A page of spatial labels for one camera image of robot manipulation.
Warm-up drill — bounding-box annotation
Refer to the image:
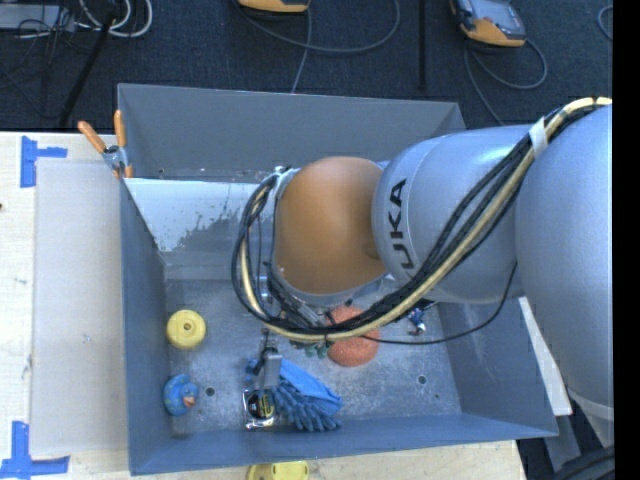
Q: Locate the small blue red toy figure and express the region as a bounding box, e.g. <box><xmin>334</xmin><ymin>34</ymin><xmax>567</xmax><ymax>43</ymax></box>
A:
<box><xmin>406</xmin><ymin>307</ymin><xmax>427</xmax><ymax>337</ymax></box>

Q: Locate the pale wood flat board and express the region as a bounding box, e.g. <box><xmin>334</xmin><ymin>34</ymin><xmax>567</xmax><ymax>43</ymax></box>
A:
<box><xmin>28</xmin><ymin>157</ymin><xmax>132</xmax><ymax>463</ymax></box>

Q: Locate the blue toy duck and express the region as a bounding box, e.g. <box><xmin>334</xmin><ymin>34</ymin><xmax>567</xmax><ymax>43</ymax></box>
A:
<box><xmin>162</xmin><ymin>372</ymin><xmax>201</xmax><ymax>417</ymax></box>

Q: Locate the yellow round disc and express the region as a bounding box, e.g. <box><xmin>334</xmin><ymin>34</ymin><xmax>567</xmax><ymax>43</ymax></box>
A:
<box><xmin>245</xmin><ymin>460</ymin><xmax>311</xmax><ymax>480</ymax></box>

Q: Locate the grey metal bin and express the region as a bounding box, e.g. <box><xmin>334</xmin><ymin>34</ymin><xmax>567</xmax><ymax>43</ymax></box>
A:
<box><xmin>115</xmin><ymin>82</ymin><xmax>560</xmax><ymax>477</ymax></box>

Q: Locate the blue knobbly cloth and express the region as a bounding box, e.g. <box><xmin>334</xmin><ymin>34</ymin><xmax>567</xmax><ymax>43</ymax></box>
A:
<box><xmin>244</xmin><ymin>356</ymin><xmax>344</xmax><ymax>432</ymax></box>

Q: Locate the orange sponge ball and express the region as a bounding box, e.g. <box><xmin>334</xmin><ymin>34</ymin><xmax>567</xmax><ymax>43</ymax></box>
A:
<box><xmin>324</xmin><ymin>305</ymin><xmax>381</xmax><ymax>368</ymax></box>

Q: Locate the yellow plastic wheel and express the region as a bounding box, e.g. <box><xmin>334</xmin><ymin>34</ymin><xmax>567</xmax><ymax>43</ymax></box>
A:
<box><xmin>165</xmin><ymin>309</ymin><xmax>208</xmax><ymax>351</ymax></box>

